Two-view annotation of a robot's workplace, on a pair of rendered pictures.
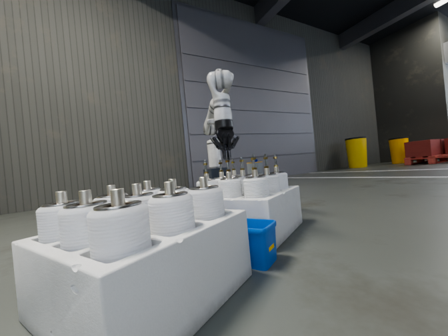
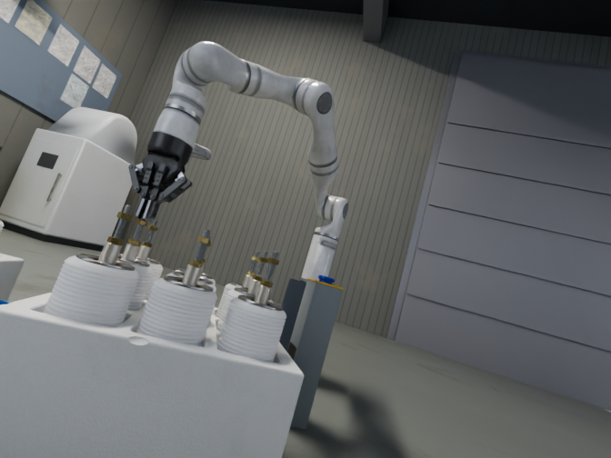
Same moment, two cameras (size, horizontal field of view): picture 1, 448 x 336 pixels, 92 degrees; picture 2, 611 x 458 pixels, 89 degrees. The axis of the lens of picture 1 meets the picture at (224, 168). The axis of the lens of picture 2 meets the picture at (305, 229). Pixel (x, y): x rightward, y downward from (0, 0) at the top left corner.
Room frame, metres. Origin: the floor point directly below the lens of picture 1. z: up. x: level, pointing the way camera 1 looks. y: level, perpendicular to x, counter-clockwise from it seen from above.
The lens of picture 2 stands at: (0.65, -0.62, 0.31)
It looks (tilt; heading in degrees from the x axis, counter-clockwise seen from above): 9 degrees up; 41
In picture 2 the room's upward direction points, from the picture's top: 16 degrees clockwise
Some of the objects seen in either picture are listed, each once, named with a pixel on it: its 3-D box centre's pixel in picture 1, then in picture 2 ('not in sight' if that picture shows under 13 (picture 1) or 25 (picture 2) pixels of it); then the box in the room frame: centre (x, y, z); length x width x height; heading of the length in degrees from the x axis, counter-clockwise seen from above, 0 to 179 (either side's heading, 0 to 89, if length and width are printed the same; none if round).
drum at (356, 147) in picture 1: (357, 153); not in sight; (5.16, -3.18, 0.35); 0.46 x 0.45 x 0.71; 118
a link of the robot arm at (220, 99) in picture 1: (218, 90); (193, 84); (0.89, -0.01, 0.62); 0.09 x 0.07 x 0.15; 87
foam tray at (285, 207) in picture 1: (246, 211); (163, 363); (0.99, -0.08, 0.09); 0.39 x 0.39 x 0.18; 56
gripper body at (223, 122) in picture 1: (224, 131); (165, 160); (0.89, -0.02, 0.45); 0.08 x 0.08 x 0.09
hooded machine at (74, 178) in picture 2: not in sight; (80, 173); (1.42, 3.07, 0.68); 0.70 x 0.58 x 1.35; 28
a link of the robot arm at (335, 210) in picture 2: (213, 134); (331, 219); (1.54, 0.06, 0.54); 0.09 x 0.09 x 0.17; 18
